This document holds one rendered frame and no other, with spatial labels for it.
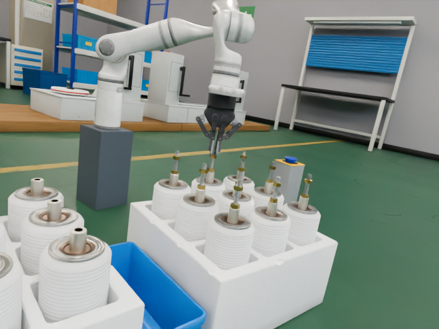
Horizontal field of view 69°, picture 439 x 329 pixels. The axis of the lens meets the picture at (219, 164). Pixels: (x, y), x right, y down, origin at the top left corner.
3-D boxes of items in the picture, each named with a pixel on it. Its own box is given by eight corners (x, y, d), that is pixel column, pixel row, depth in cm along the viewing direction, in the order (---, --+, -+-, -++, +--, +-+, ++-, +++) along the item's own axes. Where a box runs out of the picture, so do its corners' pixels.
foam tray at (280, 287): (124, 262, 89) (130, 202, 85) (228, 238, 114) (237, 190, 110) (206, 365, 60) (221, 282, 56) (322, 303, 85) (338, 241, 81)
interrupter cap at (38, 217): (23, 213, 55) (23, 209, 55) (70, 207, 60) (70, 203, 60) (34, 232, 49) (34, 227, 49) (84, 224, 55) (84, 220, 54)
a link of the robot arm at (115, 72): (107, 36, 118) (104, 83, 122) (95, 31, 109) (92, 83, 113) (131, 40, 118) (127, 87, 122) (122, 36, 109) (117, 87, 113)
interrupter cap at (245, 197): (218, 198, 79) (218, 195, 78) (226, 190, 86) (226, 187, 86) (247, 205, 77) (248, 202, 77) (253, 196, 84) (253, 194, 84)
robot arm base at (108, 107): (89, 125, 120) (92, 79, 116) (111, 125, 127) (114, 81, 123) (103, 130, 115) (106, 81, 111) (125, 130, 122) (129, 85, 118)
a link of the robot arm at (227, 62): (206, 70, 79) (240, 76, 80) (215, 4, 76) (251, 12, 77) (205, 72, 86) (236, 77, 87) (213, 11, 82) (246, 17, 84)
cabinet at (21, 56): (-2, 84, 543) (-2, 42, 528) (28, 87, 580) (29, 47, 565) (12, 89, 511) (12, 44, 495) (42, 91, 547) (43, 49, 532)
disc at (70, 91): (44, 89, 274) (44, 83, 273) (78, 92, 298) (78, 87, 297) (61, 93, 256) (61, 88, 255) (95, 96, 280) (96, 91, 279)
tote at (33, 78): (21, 93, 474) (21, 67, 466) (48, 94, 508) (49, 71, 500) (39, 97, 449) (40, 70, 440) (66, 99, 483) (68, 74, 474)
